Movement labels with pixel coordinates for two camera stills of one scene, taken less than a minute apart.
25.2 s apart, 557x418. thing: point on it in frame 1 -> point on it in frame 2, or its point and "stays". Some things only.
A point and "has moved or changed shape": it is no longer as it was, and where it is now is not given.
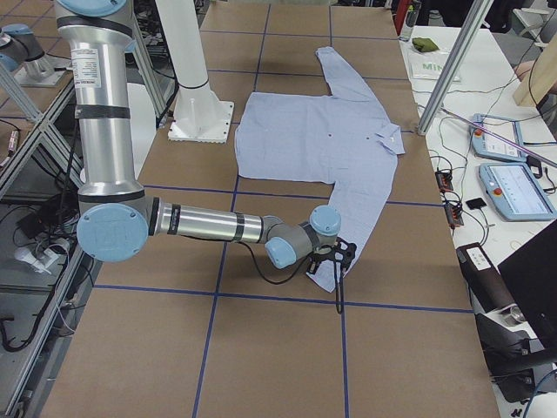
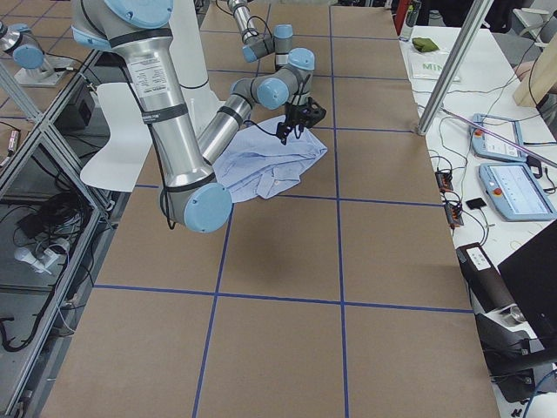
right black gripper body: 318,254 -> 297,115
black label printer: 486,287 stays
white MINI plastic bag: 428,64 stays
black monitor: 530,274 stays
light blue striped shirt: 343,139 has moved or changed shape
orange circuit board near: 453,215 stays
